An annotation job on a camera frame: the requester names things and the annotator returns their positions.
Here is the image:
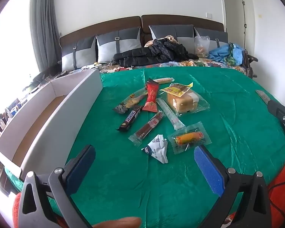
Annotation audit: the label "white hanging cord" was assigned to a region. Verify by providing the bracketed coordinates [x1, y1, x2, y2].
[242, 1, 249, 51]

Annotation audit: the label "dark chocolate bar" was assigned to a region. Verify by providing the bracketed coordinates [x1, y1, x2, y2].
[116, 105, 143, 131]

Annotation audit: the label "green satin cloth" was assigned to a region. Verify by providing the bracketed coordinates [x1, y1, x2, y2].
[5, 66, 285, 228]

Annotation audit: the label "pale sausage clear packet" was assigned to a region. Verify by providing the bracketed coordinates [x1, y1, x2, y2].
[154, 77, 175, 85]

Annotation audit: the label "grey curtain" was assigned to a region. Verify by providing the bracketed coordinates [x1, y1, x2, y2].
[29, 0, 63, 74]

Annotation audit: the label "white triangular snack packet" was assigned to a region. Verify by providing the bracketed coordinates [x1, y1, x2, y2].
[141, 134, 169, 164]

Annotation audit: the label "floral bedsheet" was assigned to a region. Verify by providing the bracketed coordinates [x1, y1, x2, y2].
[98, 59, 253, 77]

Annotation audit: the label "long clear stick packet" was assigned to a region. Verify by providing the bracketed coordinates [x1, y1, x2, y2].
[156, 98, 186, 130]

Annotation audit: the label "red snack packet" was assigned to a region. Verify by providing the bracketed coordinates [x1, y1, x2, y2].
[142, 79, 160, 112]

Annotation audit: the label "black down jacket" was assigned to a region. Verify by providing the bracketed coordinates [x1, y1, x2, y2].
[113, 38, 199, 68]

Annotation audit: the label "brown handbag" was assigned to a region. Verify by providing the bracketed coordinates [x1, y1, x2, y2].
[242, 49, 260, 79]

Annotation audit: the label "black cable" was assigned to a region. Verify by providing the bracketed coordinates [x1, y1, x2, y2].
[268, 180, 285, 219]

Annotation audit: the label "white cardboard box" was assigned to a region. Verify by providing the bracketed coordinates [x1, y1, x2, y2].
[0, 68, 103, 181]

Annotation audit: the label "grey white pillow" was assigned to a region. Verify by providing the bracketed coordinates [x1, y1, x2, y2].
[60, 35, 97, 71]
[148, 24, 195, 53]
[194, 27, 229, 53]
[96, 26, 143, 64]

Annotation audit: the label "orange fleece garment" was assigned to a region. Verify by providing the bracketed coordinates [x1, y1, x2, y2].
[12, 151, 285, 228]

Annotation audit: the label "corn shaped snack packet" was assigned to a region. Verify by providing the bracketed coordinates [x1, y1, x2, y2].
[167, 121, 212, 155]

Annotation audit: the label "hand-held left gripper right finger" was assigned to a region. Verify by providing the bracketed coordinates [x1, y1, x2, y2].
[194, 144, 272, 228]

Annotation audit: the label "yellow label snack packet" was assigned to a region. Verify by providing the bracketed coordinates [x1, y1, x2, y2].
[159, 82, 193, 98]

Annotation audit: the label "green patterned cloth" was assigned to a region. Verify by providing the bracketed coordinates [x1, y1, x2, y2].
[227, 43, 237, 66]

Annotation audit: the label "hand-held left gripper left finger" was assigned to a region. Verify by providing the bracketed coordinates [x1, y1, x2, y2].
[18, 144, 96, 228]

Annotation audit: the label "blue cloth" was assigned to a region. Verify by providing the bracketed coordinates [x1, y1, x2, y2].
[208, 43, 245, 66]

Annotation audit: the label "brown sausage packet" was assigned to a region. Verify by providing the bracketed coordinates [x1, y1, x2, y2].
[128, 111, 166, 147]

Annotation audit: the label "tan furry cloth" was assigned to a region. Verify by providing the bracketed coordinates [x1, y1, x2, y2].
[144, 35, 178, 48]

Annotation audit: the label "person's left hand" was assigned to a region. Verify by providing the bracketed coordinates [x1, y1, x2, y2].
[92, 217, 142, 228]

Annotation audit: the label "bread loaf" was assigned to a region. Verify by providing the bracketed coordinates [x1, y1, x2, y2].
[166, 91, 210, 116]

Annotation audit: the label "chicken foot clear packet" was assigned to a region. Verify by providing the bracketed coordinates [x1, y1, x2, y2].
[112, 87, 148, 114]

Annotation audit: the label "clear plastic bag of food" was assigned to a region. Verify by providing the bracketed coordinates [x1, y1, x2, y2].
[194, 36, 210, 58]

